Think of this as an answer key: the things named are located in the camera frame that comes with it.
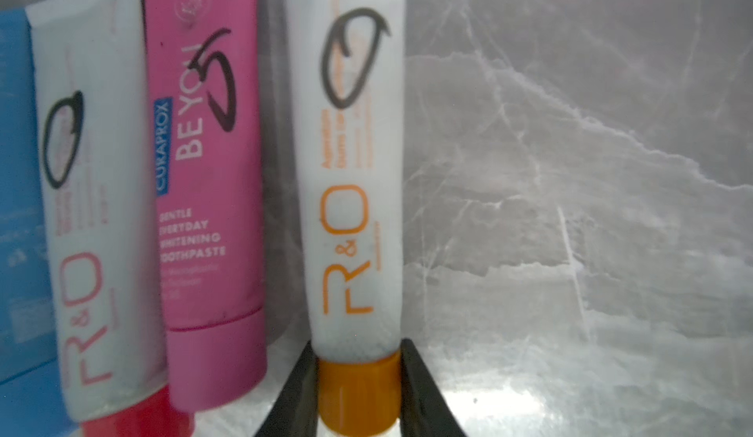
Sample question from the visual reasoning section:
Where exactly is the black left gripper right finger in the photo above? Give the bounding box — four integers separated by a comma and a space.
400, 338, 466, 437

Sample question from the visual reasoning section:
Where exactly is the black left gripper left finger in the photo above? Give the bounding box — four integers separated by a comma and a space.
255, 342, 319, 437

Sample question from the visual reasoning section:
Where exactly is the white tube orange cap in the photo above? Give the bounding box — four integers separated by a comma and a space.
286, 0, 407, 436

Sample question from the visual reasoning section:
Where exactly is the blue toothpaste tube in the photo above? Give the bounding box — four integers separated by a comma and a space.
1, 9, 76, 436

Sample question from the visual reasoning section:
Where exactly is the pink Curaprox toothpaste tube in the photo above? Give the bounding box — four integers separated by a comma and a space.
145, 0, 267, 413

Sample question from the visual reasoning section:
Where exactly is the white tube red cap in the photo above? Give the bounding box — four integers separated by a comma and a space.
25, 0, 194, 436

